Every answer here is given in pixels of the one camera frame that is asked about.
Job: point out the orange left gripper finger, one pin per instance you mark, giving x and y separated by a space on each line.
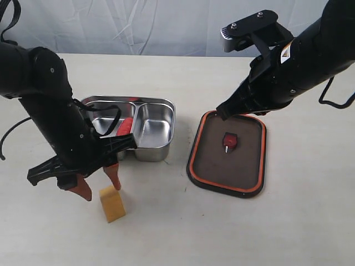
112 173
82 189

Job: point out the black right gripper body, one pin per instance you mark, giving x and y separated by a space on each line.
271 84

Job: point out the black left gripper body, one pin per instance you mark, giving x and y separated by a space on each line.
78 147

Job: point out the yellow cheese wedge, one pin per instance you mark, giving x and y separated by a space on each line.
112 204

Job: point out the red sausage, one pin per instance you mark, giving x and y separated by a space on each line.
125 127

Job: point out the lunch box lid orange seal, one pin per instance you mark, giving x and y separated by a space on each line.
229 157

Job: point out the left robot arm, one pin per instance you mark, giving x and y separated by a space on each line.
38 78

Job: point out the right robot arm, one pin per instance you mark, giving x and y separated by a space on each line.
326 47

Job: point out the steel two-compartment lunch box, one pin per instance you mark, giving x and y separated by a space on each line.
152 126

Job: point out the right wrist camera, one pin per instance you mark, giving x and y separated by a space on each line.
260 29

